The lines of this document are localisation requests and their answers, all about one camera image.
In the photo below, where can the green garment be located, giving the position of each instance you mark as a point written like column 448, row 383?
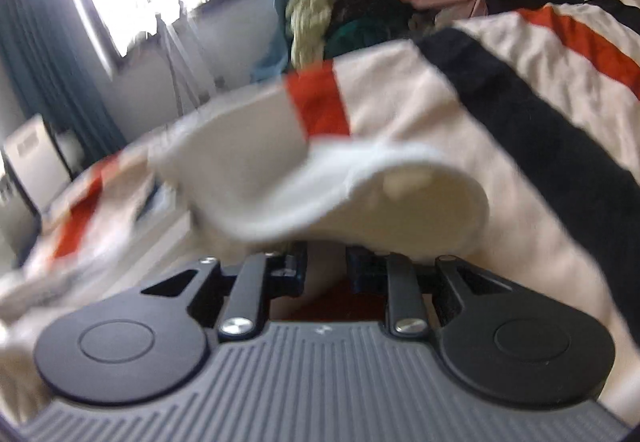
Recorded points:
column 360, row 36

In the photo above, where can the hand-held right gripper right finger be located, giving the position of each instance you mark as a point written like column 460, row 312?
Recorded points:
column 357, row 272

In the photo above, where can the white chair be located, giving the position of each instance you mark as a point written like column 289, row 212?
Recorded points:
column 35, row 156

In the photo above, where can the striped blanket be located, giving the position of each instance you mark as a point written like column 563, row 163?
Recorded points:
column 550, row 121

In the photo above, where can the garment steamer stand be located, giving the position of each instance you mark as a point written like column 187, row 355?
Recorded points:
column 175, row 51

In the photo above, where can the white sweatshirt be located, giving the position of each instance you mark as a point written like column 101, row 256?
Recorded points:
column 300, row 192

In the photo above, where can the dark patterned garment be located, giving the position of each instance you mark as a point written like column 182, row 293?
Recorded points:
column 375, row 6

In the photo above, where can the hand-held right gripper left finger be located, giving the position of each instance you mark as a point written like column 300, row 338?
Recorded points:
column 297, row 272

